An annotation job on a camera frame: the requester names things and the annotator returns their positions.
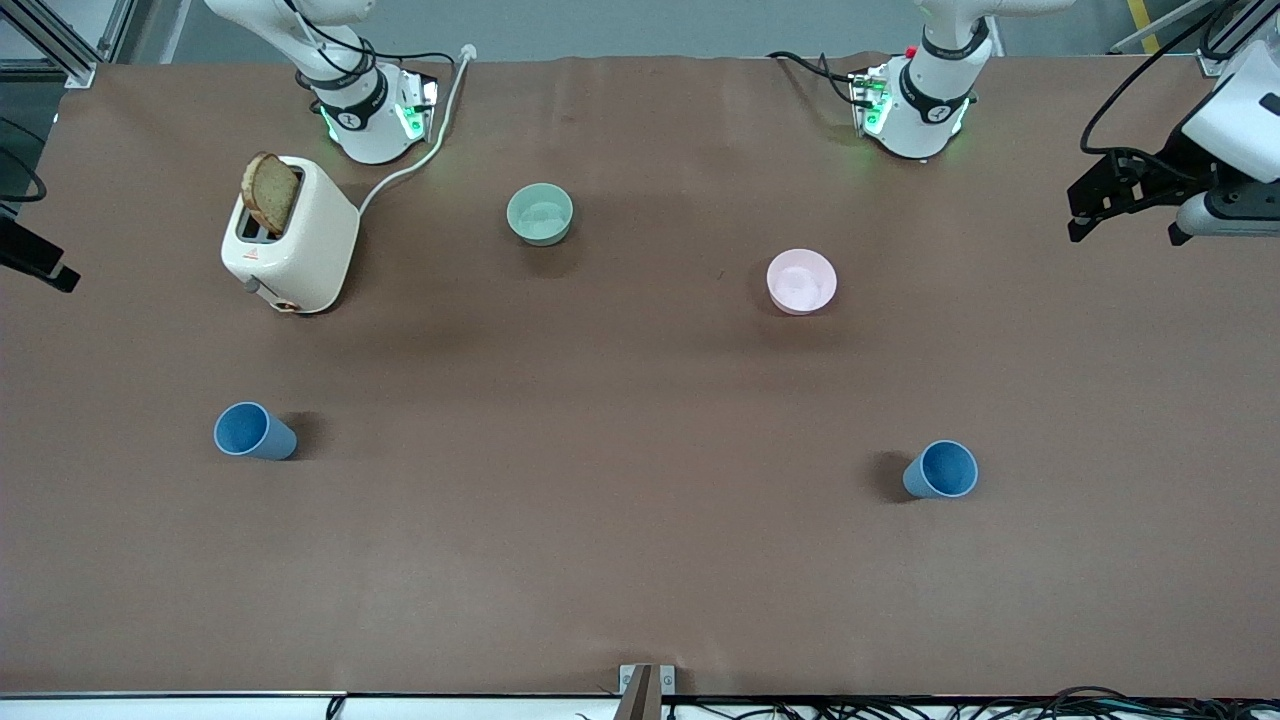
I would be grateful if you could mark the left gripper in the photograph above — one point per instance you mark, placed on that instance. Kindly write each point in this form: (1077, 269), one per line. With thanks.
(1176, 163)

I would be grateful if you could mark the blue plastic cup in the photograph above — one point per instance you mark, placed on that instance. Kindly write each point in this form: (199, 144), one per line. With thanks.
(943, 470)
(250, 432)

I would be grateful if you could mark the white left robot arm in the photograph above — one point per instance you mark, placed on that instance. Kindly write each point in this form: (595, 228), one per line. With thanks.
(925, 110)

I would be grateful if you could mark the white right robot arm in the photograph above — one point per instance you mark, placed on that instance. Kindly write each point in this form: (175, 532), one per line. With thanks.
(365, 125)

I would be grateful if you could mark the brown toast slice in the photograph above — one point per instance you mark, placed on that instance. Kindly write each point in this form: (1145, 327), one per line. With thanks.
(270, 192)

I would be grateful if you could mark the cream white toaster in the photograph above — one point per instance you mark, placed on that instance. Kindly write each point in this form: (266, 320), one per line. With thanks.
(300, 245)

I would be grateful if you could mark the pink bowl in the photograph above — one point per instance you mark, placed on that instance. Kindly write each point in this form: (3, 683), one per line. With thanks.
(801, 280)

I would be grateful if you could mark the green bowl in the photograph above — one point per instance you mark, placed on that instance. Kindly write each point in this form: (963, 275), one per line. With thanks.
(540, 213)

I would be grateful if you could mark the aluminium frame profile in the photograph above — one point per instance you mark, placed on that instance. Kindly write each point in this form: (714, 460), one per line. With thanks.
(1180, 25)
(60, 45)

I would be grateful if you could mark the metal mount bracket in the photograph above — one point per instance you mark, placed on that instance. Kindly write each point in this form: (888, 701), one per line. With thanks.
(647, 690)

